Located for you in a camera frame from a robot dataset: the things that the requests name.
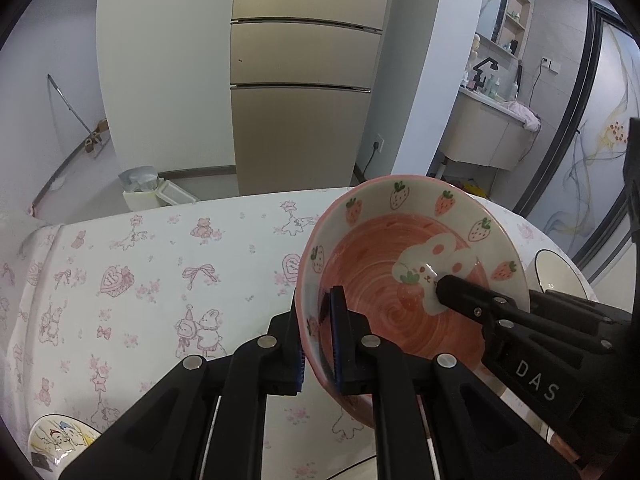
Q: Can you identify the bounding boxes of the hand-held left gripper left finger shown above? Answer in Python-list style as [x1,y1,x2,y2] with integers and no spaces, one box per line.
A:
[59,309,307,480]

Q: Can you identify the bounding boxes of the black power cable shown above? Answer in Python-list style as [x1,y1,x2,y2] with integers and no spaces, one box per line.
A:
[356,147,382,182]

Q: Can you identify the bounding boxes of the white black-rimmed bowl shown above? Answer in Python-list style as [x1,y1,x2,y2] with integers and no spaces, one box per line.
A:
[534,248,598,301]

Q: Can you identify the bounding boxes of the black framed glass door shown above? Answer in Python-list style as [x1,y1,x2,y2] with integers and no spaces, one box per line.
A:
[512,0,640,282]

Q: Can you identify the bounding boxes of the beige refrigerator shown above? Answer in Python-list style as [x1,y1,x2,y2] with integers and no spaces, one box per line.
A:
[229,0,387,197]

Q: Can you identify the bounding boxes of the white trash bin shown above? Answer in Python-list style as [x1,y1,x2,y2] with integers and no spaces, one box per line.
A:
[118,166,198,213]

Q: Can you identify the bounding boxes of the mop with metal pole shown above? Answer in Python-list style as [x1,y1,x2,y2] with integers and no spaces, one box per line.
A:
[47,74,111,158]

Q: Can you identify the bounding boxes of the pink towel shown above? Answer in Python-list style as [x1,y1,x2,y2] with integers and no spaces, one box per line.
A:
[502,101,542,134]

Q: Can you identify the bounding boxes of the pink printed tablecloth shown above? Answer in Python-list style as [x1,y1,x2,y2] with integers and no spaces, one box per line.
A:
[0,187,601,480]

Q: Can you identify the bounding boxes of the white cartoon cat plate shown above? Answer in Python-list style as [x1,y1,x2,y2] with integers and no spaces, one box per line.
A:
[27,412,103,473]
[315,452,381,480]

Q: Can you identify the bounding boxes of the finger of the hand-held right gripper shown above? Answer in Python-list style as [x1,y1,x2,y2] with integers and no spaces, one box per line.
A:
[435,274,613,356]
[529,289,632,341]

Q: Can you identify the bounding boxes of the beige bathroom vanity cabinet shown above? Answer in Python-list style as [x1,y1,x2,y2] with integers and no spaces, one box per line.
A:
[439,87,531,172]

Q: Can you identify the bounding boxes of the wall mirror cabinet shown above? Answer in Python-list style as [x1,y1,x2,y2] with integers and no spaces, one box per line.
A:
[482,0,532,59]

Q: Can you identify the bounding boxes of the pink strawberry ceramic bowl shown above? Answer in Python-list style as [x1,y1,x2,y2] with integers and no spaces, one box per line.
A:
[298,174,531,431]

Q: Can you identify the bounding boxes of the black faucet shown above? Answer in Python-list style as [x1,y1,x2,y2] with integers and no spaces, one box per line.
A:
[472,58,501,92]

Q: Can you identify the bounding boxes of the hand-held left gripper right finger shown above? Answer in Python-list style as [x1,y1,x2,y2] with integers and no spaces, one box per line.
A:
[320,285,593,480]

